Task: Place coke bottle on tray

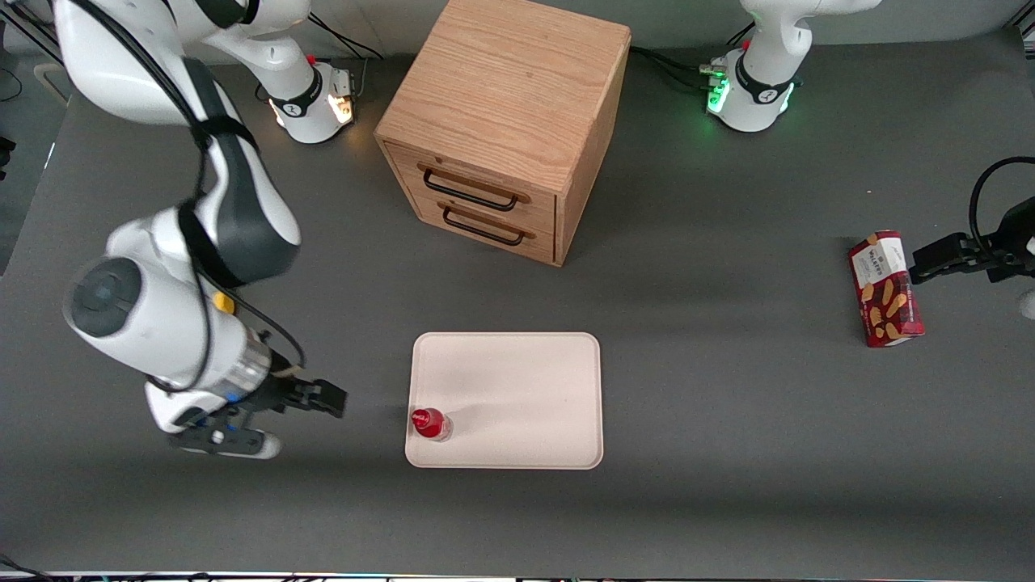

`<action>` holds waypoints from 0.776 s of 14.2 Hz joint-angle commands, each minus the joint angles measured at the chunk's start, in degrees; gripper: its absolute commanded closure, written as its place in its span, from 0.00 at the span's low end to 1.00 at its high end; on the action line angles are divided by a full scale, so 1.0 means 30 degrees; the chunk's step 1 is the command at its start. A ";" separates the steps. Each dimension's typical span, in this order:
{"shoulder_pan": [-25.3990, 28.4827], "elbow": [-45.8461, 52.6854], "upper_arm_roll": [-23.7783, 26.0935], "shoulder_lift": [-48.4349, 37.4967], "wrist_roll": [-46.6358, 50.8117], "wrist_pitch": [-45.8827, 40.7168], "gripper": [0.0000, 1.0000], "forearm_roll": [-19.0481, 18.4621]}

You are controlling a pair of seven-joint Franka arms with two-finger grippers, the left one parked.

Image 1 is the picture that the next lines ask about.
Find black right base cables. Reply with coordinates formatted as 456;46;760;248
307;10;385;61

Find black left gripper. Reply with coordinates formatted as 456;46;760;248
911;196;1035;285

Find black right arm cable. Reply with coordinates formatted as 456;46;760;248
77;0;306;397

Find beige rectangular tray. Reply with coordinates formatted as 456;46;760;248
404;331;605;470

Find red soda bottle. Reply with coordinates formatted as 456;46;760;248
410;407;454;442

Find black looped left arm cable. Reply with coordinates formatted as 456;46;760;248
969;156;1035;251

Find black base cables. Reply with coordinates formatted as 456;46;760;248
629;44;712;91
307;10;385;61

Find red tartan shortbread box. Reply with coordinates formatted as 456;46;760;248
847;230;926;348

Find black left base cables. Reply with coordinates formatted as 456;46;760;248
629;44;712;91

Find wooden two-drawer cabinet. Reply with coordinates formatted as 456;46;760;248
374;0;632;268

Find narrow black velcro strap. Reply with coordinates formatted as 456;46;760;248
192;116;258;152

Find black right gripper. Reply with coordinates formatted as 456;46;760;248
190;372;349;433

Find black metal drawer handle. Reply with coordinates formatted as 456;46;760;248
418;164;532;213
437;202;536;247

